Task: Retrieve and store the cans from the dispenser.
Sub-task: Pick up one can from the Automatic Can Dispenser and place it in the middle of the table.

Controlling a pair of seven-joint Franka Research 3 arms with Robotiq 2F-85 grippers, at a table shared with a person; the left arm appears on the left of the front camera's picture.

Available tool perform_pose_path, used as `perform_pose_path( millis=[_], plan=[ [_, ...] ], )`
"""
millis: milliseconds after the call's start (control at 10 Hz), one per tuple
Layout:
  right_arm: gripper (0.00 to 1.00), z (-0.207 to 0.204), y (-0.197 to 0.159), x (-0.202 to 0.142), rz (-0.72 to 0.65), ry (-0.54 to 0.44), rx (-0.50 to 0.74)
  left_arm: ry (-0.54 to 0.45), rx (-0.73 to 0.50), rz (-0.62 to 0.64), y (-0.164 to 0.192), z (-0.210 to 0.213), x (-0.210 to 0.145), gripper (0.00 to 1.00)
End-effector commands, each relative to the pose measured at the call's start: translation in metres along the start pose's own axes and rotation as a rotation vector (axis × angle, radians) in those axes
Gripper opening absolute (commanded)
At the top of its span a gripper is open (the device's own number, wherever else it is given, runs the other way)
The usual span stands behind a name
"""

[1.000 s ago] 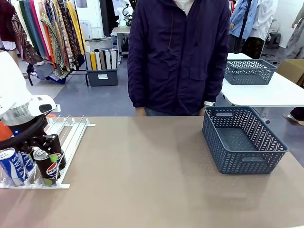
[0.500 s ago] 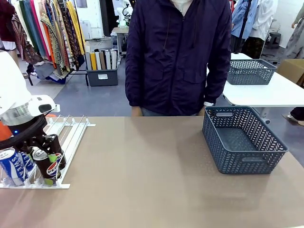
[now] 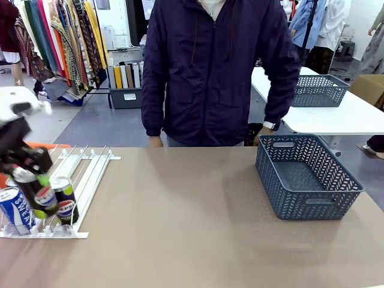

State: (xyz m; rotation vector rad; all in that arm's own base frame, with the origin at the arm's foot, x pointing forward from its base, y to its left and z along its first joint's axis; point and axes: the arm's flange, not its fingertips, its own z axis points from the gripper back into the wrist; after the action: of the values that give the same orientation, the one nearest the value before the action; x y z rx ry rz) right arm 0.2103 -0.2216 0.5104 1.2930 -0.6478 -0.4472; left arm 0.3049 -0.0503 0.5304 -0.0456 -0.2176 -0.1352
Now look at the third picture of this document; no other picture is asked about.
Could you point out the zigzag patterned hanging fabric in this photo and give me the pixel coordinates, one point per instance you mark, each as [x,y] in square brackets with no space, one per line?
[67,39]

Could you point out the black bag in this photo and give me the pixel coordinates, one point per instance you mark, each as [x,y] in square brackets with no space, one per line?
[253,132]

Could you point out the bystander's shoe and leg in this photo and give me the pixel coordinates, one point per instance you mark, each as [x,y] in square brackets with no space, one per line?
[376,144]

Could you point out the person in navy jacket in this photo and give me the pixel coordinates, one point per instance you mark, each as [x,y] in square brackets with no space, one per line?
[210,75]

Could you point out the teal hanging fabric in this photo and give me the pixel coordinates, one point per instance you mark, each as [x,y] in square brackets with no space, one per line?
[39,33]

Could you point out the white fabric roll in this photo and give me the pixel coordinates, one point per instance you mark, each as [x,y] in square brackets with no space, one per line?
[124,76]

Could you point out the maroon garment on mannequin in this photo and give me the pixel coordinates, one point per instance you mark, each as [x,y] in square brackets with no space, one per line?
[8,24]

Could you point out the white shirt on mannequin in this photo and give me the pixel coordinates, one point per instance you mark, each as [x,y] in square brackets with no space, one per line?
[333,24]

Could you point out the black stand pole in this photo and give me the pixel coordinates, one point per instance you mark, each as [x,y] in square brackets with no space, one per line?
[309,27]

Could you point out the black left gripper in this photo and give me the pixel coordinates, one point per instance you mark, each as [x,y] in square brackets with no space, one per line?
[18,150]

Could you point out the cardboard box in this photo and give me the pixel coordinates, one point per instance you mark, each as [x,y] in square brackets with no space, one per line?
[370,87]

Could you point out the blue shirt on mannequin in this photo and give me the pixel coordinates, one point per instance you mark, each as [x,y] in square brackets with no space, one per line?
[303,24]

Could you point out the black Pepsi can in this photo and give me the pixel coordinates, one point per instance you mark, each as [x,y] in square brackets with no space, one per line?
[67,204]
[33,195]

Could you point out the black plastic stool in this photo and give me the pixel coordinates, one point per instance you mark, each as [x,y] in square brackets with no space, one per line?
[347,49]

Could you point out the person's right hand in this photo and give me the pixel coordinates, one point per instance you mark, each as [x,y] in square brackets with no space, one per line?
[156,142]

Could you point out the grey dress on mannequin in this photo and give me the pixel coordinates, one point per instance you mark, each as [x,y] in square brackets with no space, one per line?
[372,48]

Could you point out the person's right forearm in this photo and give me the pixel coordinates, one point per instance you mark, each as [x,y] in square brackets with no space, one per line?
[153,114]

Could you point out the cream hanging fabric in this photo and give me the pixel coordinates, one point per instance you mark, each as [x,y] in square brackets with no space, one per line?
[25,18]

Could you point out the blue-grey woven plastic basket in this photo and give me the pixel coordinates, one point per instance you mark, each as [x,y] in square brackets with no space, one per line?
[318,93]

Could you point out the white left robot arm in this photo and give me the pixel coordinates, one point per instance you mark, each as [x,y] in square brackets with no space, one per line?
[15,96]

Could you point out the white folding table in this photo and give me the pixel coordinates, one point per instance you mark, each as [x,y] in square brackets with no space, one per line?
[336,117]

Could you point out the person's left hand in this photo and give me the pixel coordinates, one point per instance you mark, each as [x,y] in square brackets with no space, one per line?
[264,135]

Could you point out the pink hanging fabric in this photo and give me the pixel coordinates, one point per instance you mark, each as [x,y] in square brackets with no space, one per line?
[48,30]

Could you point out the yellow hanging fabric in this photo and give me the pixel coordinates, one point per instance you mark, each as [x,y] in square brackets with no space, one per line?
[97,33]

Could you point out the yellow fabric roll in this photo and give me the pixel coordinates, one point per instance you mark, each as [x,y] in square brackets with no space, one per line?
[118,77]

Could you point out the brown patterned hanging fabric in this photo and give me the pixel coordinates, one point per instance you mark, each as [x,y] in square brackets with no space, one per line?
[87,39]

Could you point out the person's left forearm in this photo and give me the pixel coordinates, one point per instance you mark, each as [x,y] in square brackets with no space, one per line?
[282,102]

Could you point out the white wristwatch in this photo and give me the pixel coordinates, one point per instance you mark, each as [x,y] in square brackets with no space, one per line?
[269,125]

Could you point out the orange hanging fabric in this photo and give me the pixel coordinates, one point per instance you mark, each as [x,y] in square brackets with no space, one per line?
[63,57]

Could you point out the light grey fabric roll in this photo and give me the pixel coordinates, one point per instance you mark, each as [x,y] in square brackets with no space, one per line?
[136,75]

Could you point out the blue-grey basket with label sticker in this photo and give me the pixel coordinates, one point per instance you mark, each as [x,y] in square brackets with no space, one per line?
[300,207]

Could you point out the white air purifier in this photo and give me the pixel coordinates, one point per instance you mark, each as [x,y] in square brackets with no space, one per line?
[108,37]

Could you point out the grey storage bin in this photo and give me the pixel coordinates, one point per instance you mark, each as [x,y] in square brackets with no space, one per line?
[126,100]

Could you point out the brown fabric roll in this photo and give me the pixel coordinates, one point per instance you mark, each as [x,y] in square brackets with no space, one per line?
[129,76]

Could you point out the grey cloth pile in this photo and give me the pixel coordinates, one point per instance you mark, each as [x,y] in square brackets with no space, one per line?
[60,90]

